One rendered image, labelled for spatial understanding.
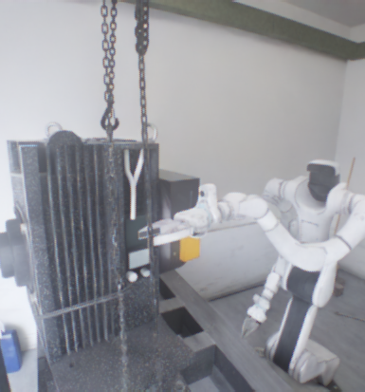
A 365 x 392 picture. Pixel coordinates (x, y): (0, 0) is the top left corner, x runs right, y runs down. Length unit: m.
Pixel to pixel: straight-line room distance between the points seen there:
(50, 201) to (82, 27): 1.54
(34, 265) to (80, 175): 0.29
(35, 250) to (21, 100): 1.35
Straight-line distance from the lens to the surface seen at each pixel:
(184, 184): 0.95
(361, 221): 1.12
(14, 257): 0.93
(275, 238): 0.96
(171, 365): 1.04
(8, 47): 2.12
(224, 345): 1.48
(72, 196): 0.88
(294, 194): 1.28
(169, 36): 2.37
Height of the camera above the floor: 1.66
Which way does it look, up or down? 14 degrees down
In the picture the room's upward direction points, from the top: 1 degrees clockwise
